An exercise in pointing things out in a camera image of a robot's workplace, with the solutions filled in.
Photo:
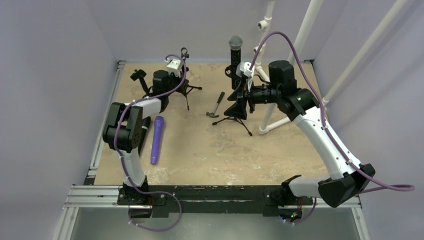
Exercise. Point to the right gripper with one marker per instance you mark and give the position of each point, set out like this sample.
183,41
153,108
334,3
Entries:
248,96

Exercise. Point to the black tripod stand shock mount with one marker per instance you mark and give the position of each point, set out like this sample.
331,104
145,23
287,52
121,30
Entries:
233,76

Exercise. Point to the black microphone silver grille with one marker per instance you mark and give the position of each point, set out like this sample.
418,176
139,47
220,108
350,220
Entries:
235,44

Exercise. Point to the black tripod stand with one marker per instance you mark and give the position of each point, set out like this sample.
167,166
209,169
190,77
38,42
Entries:
186,88

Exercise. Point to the purple microphone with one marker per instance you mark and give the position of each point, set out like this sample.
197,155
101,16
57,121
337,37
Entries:
159,123

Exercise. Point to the black round-base mic stand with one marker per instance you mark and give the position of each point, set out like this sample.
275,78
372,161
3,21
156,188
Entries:
140,75

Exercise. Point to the black wireless microphone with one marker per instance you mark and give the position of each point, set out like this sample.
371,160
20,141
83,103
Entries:
144,130

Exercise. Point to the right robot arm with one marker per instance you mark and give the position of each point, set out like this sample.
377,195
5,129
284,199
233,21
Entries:
303,109

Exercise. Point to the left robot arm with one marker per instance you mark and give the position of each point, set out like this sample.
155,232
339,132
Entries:
125,130

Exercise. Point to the small claw hammer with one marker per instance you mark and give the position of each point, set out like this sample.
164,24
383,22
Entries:
213,114

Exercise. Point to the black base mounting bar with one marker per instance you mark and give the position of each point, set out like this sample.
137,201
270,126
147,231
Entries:
267,200

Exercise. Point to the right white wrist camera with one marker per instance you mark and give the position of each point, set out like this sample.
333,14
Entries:
247,70

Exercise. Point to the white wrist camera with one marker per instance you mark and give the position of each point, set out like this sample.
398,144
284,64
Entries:
247,70
174,66

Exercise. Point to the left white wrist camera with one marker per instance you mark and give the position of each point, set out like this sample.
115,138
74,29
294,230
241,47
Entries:
174,66

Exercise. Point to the white PVC pipe frame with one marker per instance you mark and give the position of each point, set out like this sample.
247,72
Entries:
305,28

